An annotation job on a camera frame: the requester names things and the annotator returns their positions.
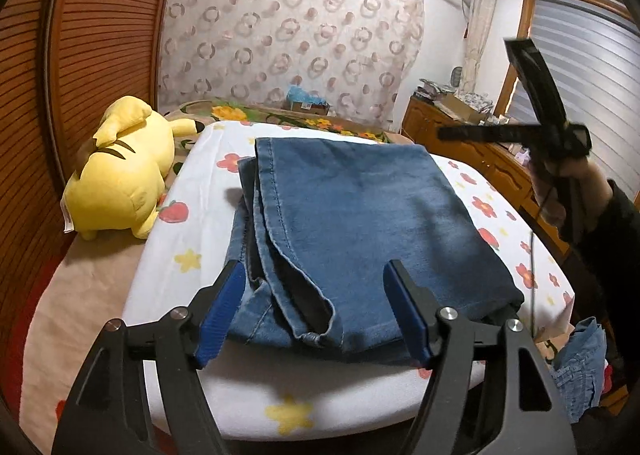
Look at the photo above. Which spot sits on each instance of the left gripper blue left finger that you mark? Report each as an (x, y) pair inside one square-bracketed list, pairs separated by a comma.
[(186, 339)]

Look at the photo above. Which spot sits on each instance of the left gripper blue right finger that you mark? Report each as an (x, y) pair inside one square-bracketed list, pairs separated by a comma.
[(441, 341)]

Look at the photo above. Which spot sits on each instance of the blue denim pants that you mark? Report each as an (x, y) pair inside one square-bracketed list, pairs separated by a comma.
[(317, 222)]

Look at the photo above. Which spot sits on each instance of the person right forearm dark sleeve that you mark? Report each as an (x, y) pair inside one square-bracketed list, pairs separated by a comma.
[(610, 252)]

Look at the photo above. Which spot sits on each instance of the person right hand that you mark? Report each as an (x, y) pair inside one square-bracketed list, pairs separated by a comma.
[(593, 190)]

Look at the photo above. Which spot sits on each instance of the brown wooden side cabinet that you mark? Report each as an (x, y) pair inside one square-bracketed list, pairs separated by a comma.
[(495, 163)]

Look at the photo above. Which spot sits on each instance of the grey zebra window blind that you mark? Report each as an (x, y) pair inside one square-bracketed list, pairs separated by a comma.
[(593, 56)]

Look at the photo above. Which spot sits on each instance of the cardboard box on cabinet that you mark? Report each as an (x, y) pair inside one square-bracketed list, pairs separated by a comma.
[(460, 111)]

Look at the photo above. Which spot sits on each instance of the floral beige bed blanket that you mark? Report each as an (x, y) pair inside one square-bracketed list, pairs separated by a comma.
[(90, 286)]

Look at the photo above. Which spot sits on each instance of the blue denim garment on floor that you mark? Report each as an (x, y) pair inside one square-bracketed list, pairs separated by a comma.
[(578, 369)]

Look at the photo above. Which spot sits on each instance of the beige tied drape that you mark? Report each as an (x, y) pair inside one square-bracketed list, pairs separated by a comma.
[(479, 24)]

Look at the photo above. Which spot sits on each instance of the yellow plush toy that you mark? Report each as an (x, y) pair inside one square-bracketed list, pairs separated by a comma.
[(121, 170)]

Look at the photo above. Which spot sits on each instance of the circle pattern sheer curtain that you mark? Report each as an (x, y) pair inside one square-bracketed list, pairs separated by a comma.
[(352, 54)]

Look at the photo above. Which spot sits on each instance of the brown louvered wardrobe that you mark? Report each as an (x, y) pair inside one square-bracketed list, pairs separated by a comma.
[(62, 63)]

